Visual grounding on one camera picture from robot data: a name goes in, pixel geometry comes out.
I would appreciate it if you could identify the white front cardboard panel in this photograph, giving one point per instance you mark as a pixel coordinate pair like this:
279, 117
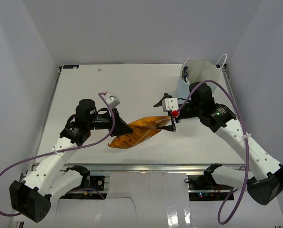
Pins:
135, 200

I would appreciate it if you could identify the blue cookie bag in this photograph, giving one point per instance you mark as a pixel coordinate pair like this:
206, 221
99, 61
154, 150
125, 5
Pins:
185, 75

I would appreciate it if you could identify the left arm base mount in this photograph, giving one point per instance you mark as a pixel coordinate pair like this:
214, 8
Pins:
94, 182

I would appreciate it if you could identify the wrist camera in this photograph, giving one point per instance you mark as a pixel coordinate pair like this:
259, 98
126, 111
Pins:
171, 105
112, 100

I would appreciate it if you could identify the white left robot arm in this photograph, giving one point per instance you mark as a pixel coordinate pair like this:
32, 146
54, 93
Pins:
33, 196

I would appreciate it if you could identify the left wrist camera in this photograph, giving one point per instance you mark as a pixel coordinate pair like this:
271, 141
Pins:
112, 100

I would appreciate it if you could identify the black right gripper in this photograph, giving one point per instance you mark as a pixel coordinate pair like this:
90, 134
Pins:
169, 128

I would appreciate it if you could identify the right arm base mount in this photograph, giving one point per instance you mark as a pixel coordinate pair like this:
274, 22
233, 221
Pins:
199, 182

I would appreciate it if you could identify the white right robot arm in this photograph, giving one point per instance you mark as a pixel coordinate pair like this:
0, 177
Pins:
264, 177

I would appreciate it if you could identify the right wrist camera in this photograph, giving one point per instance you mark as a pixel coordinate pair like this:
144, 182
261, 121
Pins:
171, 105

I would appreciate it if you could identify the black label sticker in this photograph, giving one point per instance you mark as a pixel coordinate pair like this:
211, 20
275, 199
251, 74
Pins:
70, 66

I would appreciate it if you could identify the light blue paper bag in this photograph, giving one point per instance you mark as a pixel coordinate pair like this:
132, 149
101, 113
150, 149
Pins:
200, 70

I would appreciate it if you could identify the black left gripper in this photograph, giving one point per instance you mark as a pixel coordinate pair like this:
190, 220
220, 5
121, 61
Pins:
120, 127

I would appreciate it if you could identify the orange potato chips bag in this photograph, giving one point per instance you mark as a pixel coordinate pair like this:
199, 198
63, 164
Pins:
143, 129

